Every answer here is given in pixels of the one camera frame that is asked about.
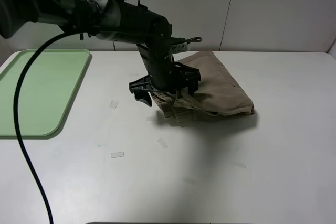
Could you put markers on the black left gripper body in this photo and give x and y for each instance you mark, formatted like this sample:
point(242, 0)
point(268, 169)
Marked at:
point(156, 54)

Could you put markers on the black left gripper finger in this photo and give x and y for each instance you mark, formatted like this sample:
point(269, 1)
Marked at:
point(191, 85)
point(142, 88)

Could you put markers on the khaki shorts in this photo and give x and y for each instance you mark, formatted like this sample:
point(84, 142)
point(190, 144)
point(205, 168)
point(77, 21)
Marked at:
point(219, 96)

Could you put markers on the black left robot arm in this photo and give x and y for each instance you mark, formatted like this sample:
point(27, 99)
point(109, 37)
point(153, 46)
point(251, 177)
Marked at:
point(113, 20)

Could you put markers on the green plastic tray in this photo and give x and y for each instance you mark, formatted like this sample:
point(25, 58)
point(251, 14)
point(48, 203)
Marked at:
point(48, 91)

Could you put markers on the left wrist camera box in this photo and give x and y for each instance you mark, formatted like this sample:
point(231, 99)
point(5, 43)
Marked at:
point(178, 45)

